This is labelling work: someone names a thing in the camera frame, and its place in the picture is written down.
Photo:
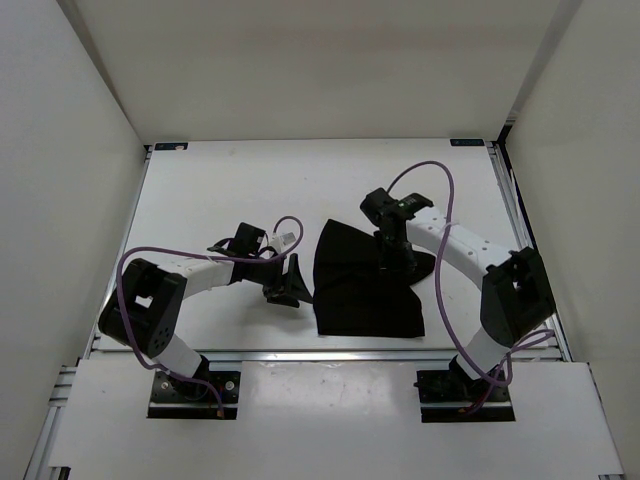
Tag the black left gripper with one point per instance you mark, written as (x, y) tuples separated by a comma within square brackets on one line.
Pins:
[(295, 285)]

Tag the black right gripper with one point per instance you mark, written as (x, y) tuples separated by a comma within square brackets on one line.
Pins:
[(406, 265)]

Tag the black skirt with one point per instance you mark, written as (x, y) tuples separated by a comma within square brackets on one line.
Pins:
[(352, 297)]

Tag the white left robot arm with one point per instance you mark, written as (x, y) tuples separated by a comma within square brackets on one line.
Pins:
[(143, 310)]

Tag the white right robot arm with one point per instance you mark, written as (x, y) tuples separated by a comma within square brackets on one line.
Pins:
[(515, 292)]

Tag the white front cover board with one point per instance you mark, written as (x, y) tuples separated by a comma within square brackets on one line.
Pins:
[(336, 421)]

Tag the blue right table label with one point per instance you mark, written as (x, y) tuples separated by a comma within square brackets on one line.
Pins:
[(466, 142)]

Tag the blue table label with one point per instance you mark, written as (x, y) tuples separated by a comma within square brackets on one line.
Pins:
[(171, 146), (466, 142)]

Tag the blue left table label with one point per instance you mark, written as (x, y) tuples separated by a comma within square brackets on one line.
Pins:
[(171, 146)]

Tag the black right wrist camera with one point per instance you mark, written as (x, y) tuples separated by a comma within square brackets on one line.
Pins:
[(375, 204)]

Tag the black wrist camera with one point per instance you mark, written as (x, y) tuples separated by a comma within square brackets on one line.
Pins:
[(375, 204), (244, 244)]

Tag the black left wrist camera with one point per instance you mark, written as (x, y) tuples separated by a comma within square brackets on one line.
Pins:
[(244, 244)]

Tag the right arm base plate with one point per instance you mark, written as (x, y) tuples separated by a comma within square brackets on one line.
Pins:
[(444, 398)]

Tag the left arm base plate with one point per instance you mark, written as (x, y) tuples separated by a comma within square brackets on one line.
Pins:
[(170, 399)]

